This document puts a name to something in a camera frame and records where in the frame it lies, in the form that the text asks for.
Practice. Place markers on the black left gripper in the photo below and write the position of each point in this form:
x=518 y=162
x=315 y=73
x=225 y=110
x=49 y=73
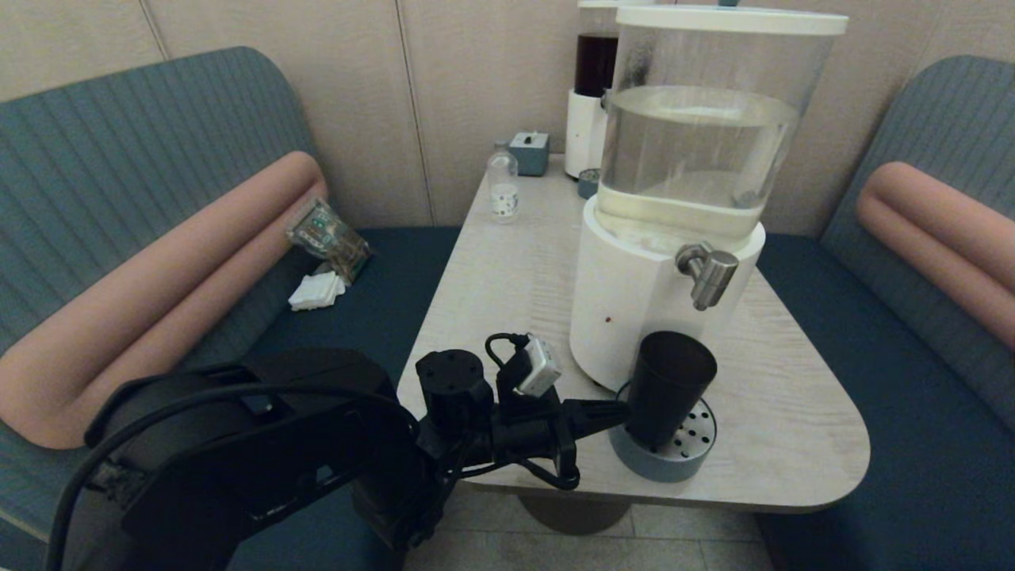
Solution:
x=531 y=428

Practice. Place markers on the black plastic cup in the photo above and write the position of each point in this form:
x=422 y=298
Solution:
x=670 y=388

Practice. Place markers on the clear water dispenser white base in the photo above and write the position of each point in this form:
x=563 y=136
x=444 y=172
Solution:
x=626 y=277

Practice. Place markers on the round blue drip tray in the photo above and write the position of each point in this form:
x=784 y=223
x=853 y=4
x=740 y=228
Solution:
x=698 y=460

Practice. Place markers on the small blue drip tray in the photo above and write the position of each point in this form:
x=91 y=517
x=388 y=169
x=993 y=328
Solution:
x=587 y=184

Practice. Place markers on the small clear bottle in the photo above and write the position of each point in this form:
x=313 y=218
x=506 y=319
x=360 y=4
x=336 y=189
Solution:
x=503 y=190

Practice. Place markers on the small blue box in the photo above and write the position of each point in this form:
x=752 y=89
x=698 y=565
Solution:
x=530 y=154

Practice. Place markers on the dark drink dispenser white base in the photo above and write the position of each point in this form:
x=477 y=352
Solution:
x=585 y=133

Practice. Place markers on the white napkin stack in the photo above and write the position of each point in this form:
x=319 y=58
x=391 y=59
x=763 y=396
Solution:
x=317 y=292

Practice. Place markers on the teal bench seat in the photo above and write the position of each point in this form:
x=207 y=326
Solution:
x=119 y=135
x=912 y=396

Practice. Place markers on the green snack packet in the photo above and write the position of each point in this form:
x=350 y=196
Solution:
x=329 y=238

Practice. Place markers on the pink bolster cushion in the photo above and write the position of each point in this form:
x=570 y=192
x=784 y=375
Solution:
x=936 y=230
x=158 y=301

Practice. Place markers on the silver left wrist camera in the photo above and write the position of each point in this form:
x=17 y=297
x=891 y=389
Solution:
x=539 y=366

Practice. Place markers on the round table pedestal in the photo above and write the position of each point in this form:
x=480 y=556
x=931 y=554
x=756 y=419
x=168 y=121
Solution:
x=572 y=515

